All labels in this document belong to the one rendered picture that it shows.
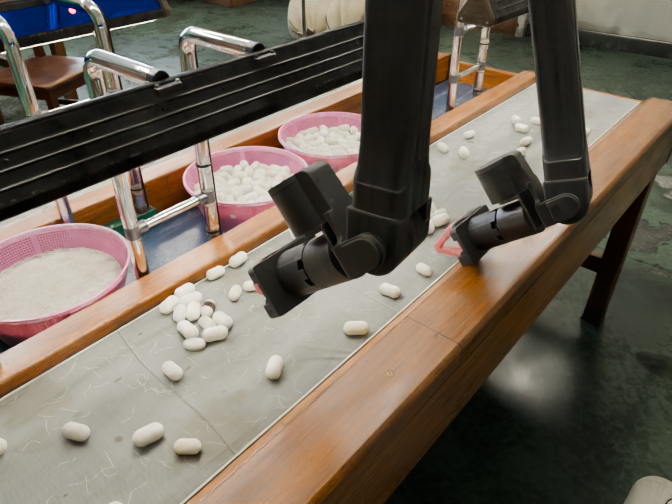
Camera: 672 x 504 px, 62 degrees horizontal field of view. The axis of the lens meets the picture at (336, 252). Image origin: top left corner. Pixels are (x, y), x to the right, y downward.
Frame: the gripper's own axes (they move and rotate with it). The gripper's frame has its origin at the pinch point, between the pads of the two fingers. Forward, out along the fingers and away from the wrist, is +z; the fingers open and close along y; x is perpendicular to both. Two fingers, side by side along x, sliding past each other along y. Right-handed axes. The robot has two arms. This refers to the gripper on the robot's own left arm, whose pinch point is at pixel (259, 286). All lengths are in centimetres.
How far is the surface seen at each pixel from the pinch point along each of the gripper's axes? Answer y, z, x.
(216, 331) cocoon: 3.1, 11.6, 3.3
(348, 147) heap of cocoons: -61, 35, -13
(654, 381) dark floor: -117, 21, 93
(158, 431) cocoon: 18.6, 5.6, 8.7
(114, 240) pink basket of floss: -0.4, 36.9, -17.2
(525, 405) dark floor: -82, 42, 76
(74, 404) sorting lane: 22.6, 16.8, 1.7
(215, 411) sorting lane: 11.5, 5.4, 11.0
